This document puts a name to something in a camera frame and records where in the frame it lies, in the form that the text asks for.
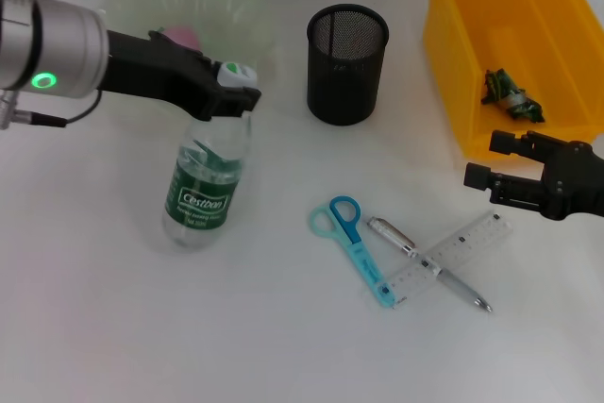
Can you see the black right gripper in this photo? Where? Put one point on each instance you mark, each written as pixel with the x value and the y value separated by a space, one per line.
pixel 575 181

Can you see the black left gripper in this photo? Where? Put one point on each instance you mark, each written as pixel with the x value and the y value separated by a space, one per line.
pixel 156 72

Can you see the green plastic wrapper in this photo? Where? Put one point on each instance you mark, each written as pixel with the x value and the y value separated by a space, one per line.
pixel 512 101

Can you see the pink toy peach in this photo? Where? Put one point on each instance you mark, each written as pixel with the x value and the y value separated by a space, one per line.
pixel 181 37

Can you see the clear green-label water bottle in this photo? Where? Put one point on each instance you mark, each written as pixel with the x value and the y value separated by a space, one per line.
pixel 203 195

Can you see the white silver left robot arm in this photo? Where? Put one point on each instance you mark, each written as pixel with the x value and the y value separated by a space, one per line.
pixel 56 49

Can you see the transparent plastic ruler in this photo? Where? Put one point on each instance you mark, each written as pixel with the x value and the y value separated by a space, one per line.
pixel 462 242

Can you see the pale green fruit plate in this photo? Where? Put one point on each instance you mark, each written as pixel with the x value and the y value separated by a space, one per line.
pixel 226 11

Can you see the black mesh pen holder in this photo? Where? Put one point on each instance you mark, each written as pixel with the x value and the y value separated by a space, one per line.
pixel 344 77

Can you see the clear silver pen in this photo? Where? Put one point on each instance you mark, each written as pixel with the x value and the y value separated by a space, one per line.
pixel 391 238

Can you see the teal blue scissors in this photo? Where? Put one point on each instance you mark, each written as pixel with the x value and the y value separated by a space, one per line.
pixel 363 261

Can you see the yellow plastic bin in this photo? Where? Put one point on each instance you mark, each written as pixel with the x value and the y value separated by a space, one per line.
pixel 519 21

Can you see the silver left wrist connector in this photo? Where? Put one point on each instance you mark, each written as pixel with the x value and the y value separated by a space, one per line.
pixel 5 110

